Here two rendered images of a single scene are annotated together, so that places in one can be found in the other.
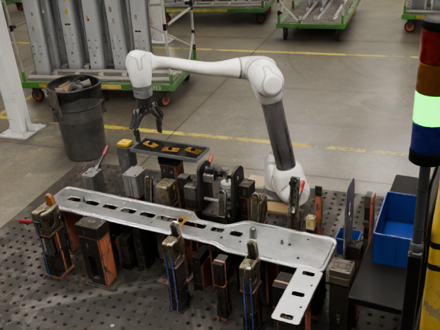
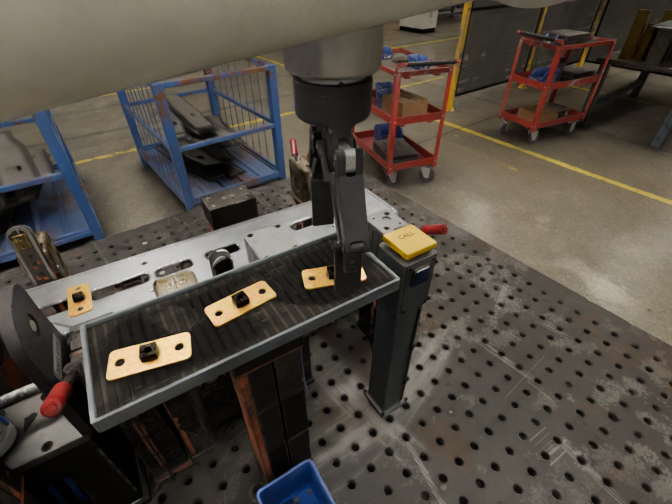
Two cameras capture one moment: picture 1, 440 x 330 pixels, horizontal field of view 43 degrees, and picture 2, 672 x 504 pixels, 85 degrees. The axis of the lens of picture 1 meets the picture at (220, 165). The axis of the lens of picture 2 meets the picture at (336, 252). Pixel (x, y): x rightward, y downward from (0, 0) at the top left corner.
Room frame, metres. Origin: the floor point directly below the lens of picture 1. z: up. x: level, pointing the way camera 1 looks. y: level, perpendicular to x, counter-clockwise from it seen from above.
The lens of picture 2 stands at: (2.71, 0.01, 1.50)
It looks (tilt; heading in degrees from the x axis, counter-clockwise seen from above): 39 degrees down; 120
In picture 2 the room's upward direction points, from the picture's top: straight up
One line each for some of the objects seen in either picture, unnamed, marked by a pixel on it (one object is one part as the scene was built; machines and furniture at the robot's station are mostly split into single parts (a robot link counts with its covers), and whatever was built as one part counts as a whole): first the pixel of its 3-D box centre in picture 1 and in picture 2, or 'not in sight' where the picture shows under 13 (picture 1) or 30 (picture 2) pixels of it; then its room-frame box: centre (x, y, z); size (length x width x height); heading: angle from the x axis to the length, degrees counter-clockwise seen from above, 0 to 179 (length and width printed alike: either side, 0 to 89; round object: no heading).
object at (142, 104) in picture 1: (145, 105); (333, 123); (2.52, 0.33, 1.37); 0.08 x 0.07 x 0.09; 134
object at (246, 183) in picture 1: (249, 222); not in sight; (2.14, -0.11, 0.91); 0.07 x 0.05 x 0.42; 152
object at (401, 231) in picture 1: (401, 228); not in sight; (1.74, -0.66, 1.10); 0.30 x 0.17 x 0.13; 154
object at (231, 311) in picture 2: (170, 148); (240, 300); (2.45, 0.23, 1.17); 0.08 x 0.04 x 0.01; 69
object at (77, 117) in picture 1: (80, 118); not in sight; (4.90, 1.27, 0.36); 0.54 x 0.50 x 0.73; 158
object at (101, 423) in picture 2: (169, 148); (252, 305); (2.46, 0.24, 1.16); 0.37 x 0.14 x 0.02; 62
